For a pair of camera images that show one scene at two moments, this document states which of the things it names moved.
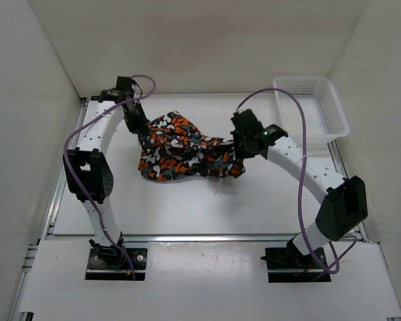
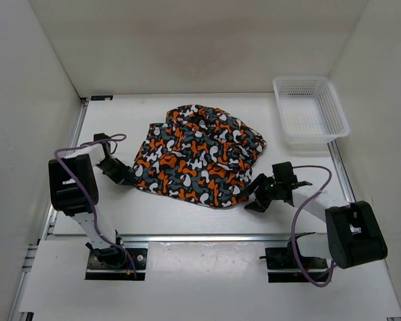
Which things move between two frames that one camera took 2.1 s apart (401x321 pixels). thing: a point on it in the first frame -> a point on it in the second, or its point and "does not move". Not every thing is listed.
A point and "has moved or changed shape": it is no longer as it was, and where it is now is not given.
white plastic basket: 325,119 does not move
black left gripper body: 136,119 -> 113,168
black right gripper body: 242,150 -> 267,190
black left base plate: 101,269 does not move
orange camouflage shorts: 172,146 has moved or changed shape
